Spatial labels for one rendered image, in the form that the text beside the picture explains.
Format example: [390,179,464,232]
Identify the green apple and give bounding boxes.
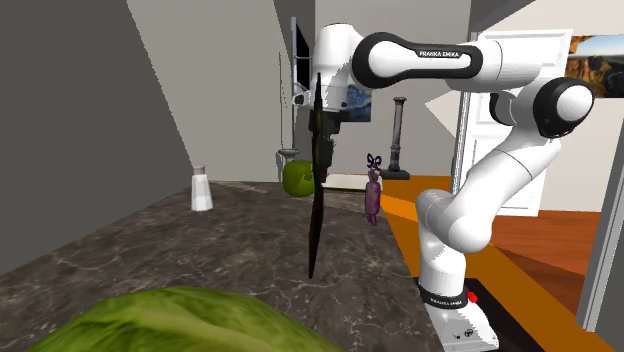
[282,159,316,199]

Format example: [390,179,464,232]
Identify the grey column statue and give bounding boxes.
[379,95,411,181]

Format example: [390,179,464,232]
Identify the purple figure with bow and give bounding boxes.
[363,153,384,227]

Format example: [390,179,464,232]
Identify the thin black upright panel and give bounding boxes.
[307,72,326,281]

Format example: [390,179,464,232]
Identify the white salt shaker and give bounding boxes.
[189,164,215,213]

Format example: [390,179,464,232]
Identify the white panelled door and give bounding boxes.
[451,28,574,218]

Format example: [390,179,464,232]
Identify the green lettuce head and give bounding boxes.
[26,285,348,352]

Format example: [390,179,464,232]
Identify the black robot stand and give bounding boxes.
[462,277,543,352]

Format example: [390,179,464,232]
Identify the blue swirl wall painting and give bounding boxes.
[345,84,373,124]

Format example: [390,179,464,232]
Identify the grey pedestal bowl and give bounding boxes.
[276,147,301,167]

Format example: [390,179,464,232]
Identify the canyon landscape wall picture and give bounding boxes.
[564,34,624,99]

